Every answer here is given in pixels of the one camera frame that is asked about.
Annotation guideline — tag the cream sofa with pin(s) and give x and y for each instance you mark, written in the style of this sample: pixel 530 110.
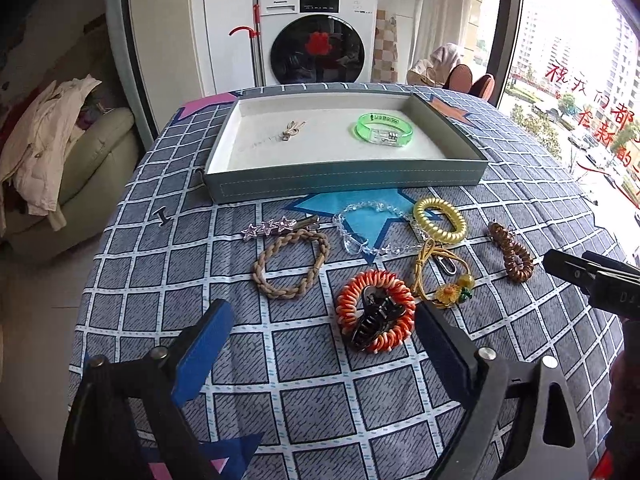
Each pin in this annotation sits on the cream sofa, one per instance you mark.
pixel 100 135

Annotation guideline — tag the silver star hair clip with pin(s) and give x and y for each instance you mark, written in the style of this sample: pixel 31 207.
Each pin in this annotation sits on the silver star hair clip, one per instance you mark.
pixel 272 225

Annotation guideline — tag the grey checked star blanket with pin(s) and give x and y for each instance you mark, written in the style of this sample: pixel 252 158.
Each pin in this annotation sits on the grey checked star blanket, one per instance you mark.
pixel 280 410

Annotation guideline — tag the green plastic bangle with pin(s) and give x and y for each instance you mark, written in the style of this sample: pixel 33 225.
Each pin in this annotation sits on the green plastic bangle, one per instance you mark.
pixel 360 127

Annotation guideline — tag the gold bow hair clip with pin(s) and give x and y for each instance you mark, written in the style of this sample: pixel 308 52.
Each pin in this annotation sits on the gold bow hair clip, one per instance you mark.
pixel 287 132

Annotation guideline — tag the brown chair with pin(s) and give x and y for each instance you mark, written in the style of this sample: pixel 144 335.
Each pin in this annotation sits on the brown chair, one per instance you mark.
pixel 459 80
pixel 484 90

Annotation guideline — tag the beige jacket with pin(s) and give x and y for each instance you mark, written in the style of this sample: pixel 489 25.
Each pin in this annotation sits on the beige jacket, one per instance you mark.
pixel 45 125

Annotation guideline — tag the white washing machine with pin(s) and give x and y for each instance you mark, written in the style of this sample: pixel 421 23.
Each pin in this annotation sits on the white washing machine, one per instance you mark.
pixel 320 0

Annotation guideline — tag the teal jewelry tray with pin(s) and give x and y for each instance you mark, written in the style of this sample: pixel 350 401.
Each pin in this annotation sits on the teal jewelry tray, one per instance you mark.
pixel 350 180

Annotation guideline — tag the white curtain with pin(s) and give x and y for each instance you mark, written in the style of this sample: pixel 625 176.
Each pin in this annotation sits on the white curtain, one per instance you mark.
pixel 440 5

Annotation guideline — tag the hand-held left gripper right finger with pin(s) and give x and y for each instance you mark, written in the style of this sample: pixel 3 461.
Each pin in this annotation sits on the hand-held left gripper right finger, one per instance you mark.
pixel 440 350

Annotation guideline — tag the red window sticker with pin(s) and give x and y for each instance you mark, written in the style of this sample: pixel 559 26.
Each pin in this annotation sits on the red window sticker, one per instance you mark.
pixel 595 115

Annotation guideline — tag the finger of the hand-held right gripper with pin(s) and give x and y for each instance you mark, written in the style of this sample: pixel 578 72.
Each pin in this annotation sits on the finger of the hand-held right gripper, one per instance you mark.
pixel 570 270
pixel 617 267

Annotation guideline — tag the black claw hair clip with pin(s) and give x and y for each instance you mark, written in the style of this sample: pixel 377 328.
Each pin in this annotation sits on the black claw hair clip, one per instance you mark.
pixel 370 327

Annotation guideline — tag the white cloth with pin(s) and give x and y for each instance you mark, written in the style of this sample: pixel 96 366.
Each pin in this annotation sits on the white cloth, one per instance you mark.
pixel 442 57

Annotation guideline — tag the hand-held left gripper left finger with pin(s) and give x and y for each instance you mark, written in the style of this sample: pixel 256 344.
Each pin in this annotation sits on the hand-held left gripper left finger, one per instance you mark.
pixel 205 347

